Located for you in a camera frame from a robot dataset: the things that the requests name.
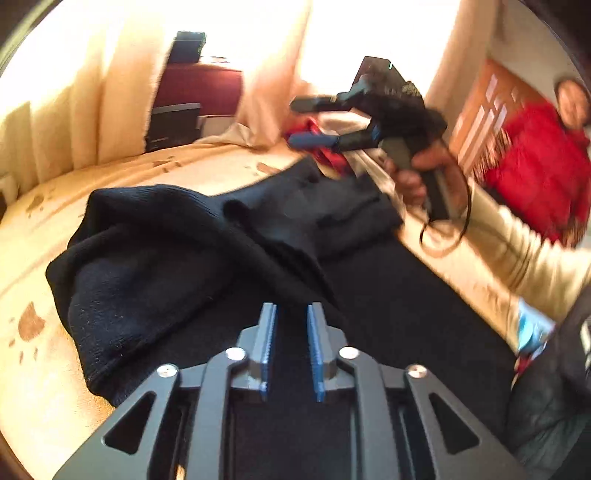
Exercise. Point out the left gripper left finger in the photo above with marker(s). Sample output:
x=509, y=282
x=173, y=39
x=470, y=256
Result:
x=180, y=423

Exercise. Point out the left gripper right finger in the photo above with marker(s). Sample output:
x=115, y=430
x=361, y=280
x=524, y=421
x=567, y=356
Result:
x=405, y=423

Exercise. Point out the black knit sweater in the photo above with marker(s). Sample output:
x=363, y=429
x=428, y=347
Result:
x=164, y=274

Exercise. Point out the right forearm cream sleeve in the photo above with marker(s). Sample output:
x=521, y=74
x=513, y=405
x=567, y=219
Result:
x=551, y=278

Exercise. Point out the person's right hand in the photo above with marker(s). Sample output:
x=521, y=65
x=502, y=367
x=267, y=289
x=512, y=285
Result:
x=411, y=187

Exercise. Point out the red cloth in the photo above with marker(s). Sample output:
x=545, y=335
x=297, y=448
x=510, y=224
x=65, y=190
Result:
x=306, y=135

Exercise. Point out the brown wooden door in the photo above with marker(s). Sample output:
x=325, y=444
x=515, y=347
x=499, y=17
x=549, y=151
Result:
x=496, y=96

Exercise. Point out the person in red jacket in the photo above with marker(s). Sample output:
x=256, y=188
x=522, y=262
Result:
x=538, y=165

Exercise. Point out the dark wooden nightstand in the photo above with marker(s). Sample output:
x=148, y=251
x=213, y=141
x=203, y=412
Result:
x=216, y=88

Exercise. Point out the yellow patterned bed sheet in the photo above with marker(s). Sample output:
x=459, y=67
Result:
x=46, y=409

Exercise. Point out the black box on nightstand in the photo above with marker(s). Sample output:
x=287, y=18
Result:
x=186, y=47

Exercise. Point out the black box by nightstand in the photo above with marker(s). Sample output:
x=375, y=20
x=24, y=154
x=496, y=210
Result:
x=172, y=126

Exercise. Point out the cream patterned curtain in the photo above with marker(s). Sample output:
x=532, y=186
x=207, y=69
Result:
x=79, y=78

